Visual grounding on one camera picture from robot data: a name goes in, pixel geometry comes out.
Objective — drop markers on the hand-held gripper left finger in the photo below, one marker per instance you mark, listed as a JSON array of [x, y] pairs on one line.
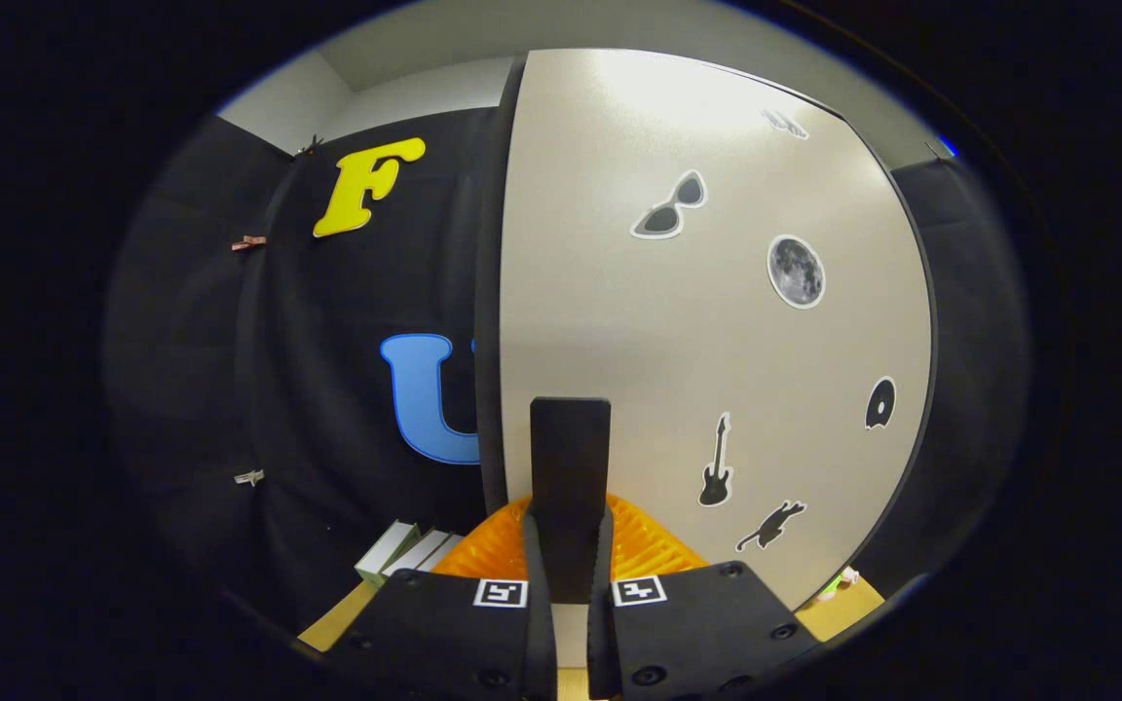
[[540, 643]]

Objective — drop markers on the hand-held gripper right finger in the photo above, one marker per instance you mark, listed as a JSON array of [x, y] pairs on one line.
[[600, 643]]

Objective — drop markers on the small pink green toy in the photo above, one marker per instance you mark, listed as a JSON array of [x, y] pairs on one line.
[[839, 582]]

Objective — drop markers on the silver clip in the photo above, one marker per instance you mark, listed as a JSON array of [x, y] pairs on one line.
[[249, 477]]

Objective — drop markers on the dark grey cabinet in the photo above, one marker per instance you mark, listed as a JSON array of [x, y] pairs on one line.
[[488, 292]]

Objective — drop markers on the black backdrop cloth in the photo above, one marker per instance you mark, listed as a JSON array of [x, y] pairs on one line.
[[327, 292]]

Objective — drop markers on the black clip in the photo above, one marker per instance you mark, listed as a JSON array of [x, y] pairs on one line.
[[310, 147]]

